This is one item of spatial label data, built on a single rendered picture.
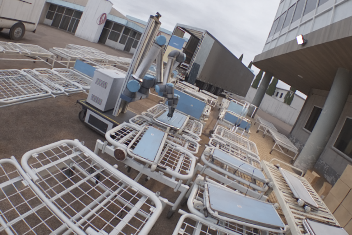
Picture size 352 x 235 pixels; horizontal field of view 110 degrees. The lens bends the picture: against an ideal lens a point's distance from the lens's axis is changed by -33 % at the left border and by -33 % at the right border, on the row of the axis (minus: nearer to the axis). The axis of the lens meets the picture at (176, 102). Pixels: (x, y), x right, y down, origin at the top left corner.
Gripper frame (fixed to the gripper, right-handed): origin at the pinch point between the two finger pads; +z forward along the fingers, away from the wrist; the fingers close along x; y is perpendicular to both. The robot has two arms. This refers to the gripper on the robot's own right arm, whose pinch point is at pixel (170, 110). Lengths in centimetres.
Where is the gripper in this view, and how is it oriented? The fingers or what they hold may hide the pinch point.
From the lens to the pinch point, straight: 229.3
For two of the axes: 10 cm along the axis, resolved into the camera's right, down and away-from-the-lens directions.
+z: 0.2, 9.5, 3.0
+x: -1.0, 3.0, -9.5
